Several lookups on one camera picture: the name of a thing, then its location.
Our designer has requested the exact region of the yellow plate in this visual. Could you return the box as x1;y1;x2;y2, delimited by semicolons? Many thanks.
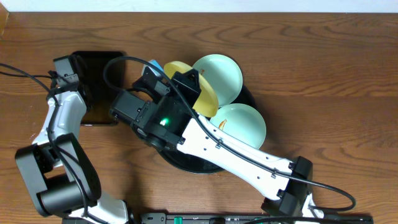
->
164;61;219;118

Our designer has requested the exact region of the light blue plate top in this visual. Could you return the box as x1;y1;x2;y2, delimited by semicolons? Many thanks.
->
193;54;243;107

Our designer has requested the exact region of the light blue plate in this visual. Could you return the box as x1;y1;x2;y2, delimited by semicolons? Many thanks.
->
210;103;266;149
193;54;243;107

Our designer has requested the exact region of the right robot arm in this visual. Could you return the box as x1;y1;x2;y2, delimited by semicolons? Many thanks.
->
110;68;326;222

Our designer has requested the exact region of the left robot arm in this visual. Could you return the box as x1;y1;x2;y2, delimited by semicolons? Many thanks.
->
15;81;130;223

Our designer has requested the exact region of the round black serving tray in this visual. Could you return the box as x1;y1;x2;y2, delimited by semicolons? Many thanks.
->
157;83;259;175

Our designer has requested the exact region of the black rectangular water tray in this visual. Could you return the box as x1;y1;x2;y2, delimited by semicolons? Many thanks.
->
73;50;125;126

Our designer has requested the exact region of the light blue plate right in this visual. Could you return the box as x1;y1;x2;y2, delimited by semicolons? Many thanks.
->
210;103;266;149

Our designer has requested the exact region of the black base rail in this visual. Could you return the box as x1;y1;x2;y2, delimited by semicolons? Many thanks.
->
62;212;374;224

